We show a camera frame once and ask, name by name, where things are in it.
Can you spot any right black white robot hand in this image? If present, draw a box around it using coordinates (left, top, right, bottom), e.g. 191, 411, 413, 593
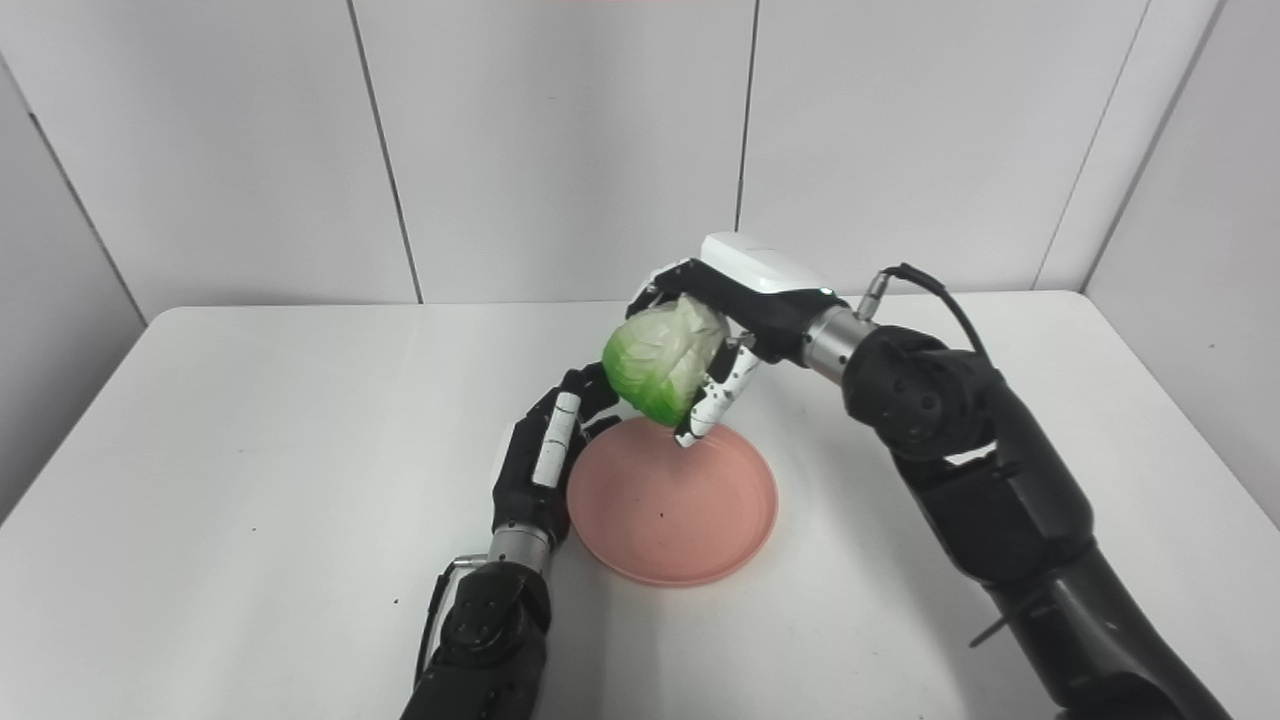
627, 232, 839, 449

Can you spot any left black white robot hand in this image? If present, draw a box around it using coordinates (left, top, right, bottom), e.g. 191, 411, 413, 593
492, 362, 623, 549

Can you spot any green white toy cabbage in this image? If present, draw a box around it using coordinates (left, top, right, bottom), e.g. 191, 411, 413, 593
602, 295, 731, 426

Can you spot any pink round plate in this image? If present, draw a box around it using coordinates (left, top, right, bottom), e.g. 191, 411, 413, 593
566, 417, 779, 588

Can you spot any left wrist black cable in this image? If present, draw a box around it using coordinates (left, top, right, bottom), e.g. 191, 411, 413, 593
415, 555, 491, 691

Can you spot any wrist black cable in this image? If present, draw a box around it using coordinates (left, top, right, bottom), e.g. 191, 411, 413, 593
855, 263, 1004, 386
415, 555, 491, 691

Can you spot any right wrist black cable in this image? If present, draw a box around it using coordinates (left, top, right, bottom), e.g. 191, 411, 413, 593
855, 263, 1004, 386

